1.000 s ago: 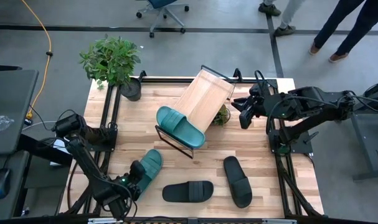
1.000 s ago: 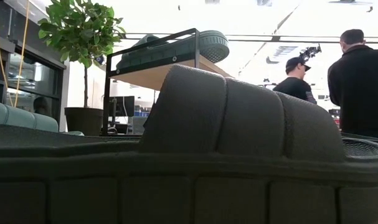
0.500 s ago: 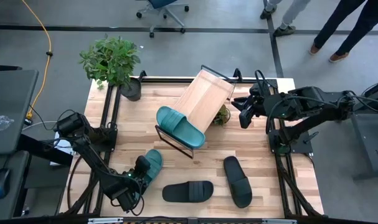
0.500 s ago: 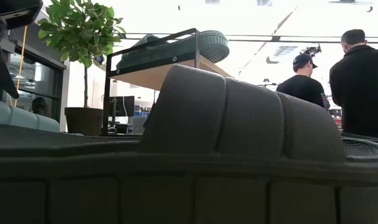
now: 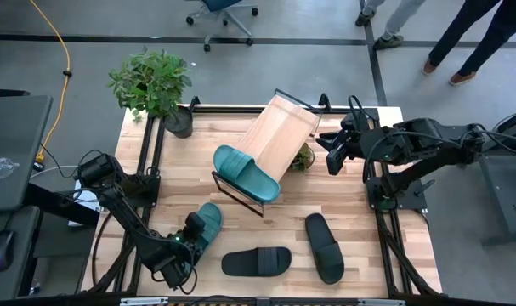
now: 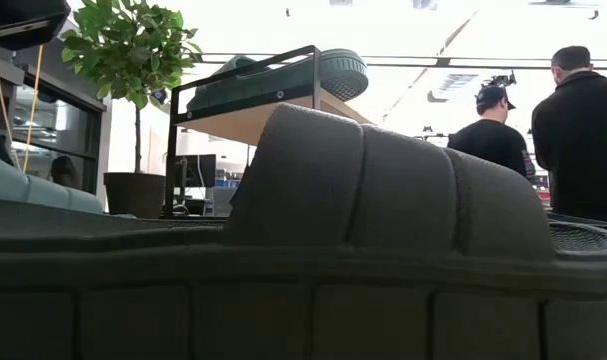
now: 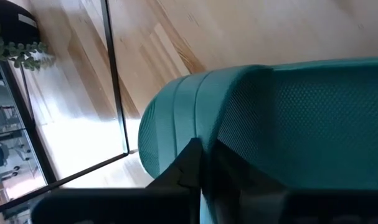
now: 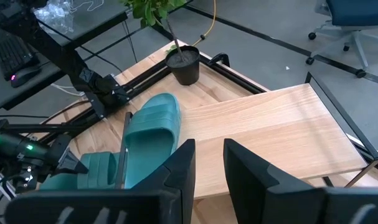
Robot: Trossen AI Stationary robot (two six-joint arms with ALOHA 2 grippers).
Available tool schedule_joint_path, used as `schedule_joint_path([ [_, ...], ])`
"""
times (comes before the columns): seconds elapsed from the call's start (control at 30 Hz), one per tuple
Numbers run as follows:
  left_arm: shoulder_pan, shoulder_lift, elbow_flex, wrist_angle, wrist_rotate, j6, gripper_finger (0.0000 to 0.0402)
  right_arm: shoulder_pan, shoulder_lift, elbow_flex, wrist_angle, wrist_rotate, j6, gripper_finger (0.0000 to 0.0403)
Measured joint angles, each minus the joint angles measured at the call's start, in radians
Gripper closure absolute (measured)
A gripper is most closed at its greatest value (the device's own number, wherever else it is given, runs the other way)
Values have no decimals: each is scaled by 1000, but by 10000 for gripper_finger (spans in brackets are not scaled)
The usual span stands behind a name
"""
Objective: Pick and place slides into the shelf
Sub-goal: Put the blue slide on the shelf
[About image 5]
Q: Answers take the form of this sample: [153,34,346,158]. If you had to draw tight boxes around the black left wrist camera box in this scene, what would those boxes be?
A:
[184,212,207,240]

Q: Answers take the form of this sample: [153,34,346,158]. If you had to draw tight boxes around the grey metal stand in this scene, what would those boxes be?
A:
[478,152,516,247]

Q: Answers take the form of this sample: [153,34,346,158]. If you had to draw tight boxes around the black computer mouse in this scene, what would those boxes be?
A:
[0,229,16,273]

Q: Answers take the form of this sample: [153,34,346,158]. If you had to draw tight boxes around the green potted plant black pot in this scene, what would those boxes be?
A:
[107,46,195,139]

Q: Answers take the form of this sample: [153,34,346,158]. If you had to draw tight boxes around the yellow cable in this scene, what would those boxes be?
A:
[27,0,72,165]

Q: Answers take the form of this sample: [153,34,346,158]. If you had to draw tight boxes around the black rubber slide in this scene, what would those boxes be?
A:
[221,246,292,278]
[304,212,346,286]

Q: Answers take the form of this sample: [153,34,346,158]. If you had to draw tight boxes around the person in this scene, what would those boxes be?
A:
[422,0,516,87]
[354,0,427,51]

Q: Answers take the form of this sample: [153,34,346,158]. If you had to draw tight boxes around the silver bracket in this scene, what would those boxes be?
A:
[357,298,405,306]
[120,297,169,306]

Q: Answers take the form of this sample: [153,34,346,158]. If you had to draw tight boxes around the white box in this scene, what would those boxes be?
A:
[68,177,102,227]

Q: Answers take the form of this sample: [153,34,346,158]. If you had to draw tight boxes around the blue office chair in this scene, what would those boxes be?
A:
[184,0,259,53]

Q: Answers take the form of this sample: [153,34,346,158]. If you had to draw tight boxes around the small potted plant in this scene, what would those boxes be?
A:
[289,142,316,173]

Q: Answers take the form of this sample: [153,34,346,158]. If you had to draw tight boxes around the wooden shelf with black frame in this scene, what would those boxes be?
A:
[210,88,333,218]

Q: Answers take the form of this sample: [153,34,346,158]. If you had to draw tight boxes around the teal rubber slide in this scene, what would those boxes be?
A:
[213,144,281,204]
[189,201,224,267]

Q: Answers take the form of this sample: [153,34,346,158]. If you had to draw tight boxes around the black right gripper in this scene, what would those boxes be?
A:
[315,112,371,159]

